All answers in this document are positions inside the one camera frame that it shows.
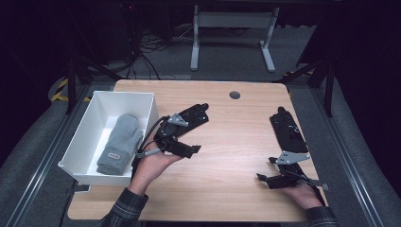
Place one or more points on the white rectangular box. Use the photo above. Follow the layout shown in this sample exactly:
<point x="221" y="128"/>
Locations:
<point x="93" y="126"/>

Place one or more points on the white metal stand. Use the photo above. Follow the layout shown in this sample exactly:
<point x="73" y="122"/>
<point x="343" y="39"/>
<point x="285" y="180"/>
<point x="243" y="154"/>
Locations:
<point x="235" y="20"/>

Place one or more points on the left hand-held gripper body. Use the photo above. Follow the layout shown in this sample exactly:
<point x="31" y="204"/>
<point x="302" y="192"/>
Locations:
<point x="192" y="116"/>

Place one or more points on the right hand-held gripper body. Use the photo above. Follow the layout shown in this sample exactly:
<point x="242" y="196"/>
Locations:
<point x="288" y="132"/>

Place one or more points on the aluminium floor rail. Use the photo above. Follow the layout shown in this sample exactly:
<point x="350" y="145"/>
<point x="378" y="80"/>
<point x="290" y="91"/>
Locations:
<point x="350" y="164"/>
<point x="41" y="160"/>

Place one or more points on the yellow black hazard tape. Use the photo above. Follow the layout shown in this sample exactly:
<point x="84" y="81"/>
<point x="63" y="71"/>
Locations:
<point x="60" y="94"/>

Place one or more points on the grey plug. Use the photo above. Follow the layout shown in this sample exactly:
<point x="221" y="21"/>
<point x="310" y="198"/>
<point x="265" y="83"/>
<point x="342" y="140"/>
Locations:
<point x="149" y="153"/>
<point x="318" y="184"/>

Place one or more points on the black tripod stand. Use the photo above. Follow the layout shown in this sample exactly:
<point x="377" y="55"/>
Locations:
<point x="329" y="91"/>
<point x="72" y="85"/>

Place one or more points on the grey knitted mitten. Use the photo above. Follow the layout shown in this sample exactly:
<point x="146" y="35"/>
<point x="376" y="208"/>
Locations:
<point x="121" y="142"/>

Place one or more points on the grey round table grommet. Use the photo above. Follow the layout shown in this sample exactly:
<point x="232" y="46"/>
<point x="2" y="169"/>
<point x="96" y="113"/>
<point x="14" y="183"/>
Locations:
<point x="234" y="95"/>

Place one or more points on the person's right hand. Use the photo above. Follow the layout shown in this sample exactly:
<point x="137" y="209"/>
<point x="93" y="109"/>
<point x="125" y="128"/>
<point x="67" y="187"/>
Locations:
<point x="302" y="195"/>

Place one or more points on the person's left hand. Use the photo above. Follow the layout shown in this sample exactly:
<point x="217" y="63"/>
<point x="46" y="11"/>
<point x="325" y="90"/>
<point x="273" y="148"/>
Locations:
<point x="151" y="170"/>

